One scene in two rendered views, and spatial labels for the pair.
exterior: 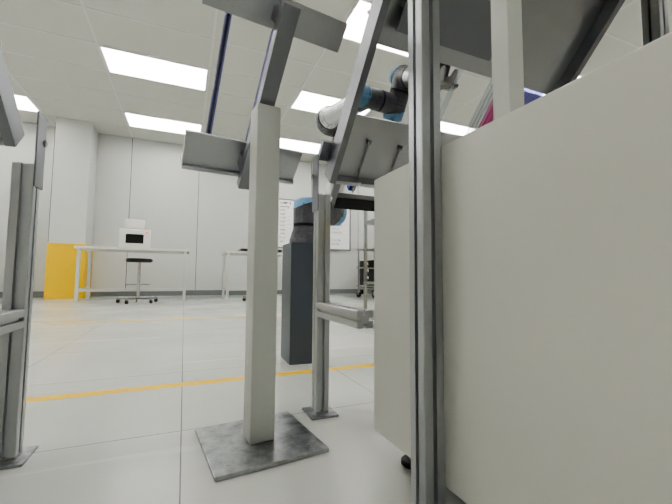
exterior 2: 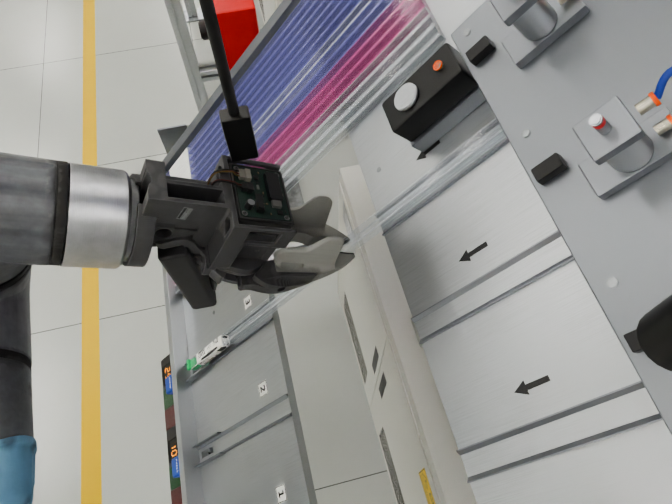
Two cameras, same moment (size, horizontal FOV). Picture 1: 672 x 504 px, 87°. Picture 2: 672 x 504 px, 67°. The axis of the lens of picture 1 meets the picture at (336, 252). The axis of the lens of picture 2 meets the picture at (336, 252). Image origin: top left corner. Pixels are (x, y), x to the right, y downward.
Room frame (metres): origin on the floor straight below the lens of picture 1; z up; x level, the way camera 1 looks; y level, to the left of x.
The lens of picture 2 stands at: (0.99, -0.09, 1.40)
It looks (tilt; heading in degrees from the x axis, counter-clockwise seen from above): 60 degrees down; 279
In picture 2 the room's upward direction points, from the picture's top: straight up
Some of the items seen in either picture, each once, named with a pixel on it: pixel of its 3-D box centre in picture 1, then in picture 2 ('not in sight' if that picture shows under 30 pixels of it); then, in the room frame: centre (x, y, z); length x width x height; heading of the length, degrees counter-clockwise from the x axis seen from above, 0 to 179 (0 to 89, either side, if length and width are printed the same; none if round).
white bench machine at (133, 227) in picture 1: (135, 234); not in sight; (5.63, 3.20, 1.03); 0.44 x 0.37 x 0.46; 119
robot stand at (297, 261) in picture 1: (304, 301); not in sight; (1.73, 0.15, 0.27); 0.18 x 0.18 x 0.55; 21
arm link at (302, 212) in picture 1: (306, 210); not in sight; (1.73, 0.15, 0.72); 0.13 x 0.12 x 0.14; 118
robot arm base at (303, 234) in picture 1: (305, 234); not in sight; (1.73, 0.15, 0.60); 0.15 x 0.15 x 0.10
